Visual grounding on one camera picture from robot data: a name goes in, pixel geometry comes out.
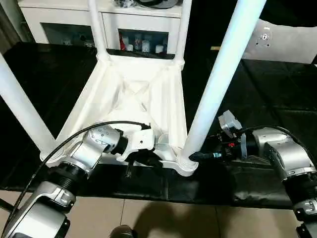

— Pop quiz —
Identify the black table mat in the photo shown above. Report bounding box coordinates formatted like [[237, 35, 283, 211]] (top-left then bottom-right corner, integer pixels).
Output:
[[0, 42, 317, 209]]

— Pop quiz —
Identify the light grey cushion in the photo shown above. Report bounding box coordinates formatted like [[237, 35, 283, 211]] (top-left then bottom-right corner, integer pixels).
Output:
[[248, 19, 317, 64]]

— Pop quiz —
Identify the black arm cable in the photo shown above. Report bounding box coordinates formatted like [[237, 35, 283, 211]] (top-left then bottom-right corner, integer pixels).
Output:
[[238, 125, 310, 149], [0, 121, 152, 238]]

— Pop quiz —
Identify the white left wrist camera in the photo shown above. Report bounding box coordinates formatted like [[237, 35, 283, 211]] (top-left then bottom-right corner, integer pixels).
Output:
[[119, 125, 155, 162]]

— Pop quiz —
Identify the white plastic table leg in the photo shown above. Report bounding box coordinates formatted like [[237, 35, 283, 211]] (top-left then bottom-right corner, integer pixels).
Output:
[[88, 0, 110, 60], [173, 0, 193, 67], [178, 0, 268, 164], [0, 52, 56, 154]]

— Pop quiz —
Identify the grey carry case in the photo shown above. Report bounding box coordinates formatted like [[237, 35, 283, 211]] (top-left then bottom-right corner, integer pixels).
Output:
[[114, 0, 181, 9]]

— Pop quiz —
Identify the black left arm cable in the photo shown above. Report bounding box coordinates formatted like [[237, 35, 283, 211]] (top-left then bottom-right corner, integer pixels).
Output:
[[0, 121, 152, 238]]

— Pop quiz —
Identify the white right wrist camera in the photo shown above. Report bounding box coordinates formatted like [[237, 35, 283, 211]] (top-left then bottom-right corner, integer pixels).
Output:
[[218, 110, 247, 159]]

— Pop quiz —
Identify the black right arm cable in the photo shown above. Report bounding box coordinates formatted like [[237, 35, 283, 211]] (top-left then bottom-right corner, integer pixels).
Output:
[[238, 125, 310, 149]]

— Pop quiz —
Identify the black work table leg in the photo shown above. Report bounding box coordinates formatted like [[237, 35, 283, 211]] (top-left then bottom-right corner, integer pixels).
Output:
[[0, 198, 13, 212]]

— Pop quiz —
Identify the white plastic table top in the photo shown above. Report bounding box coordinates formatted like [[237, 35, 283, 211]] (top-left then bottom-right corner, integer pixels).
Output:
[[42, 52, 200, 177]]

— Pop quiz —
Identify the grey curtain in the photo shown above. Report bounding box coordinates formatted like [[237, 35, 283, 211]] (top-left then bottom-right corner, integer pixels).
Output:
[[0, 5, 20, 53]]

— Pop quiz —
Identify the white glass-door cabinet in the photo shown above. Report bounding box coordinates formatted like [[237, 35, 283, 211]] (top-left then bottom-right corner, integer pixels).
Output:
[[17, 0, 184, 55]]

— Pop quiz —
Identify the black tall cabinet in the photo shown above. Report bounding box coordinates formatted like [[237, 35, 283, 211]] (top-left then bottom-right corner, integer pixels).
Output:
[[183, 0, 317, 60]]

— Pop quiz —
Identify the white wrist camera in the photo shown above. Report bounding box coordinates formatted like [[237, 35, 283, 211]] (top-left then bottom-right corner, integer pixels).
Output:
[[218, 110, 247, 159], [119, 125, 155, 162]]

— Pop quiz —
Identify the black robot foot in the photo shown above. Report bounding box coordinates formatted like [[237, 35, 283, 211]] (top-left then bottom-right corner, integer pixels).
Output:
[[110, 226, 137, 238]]

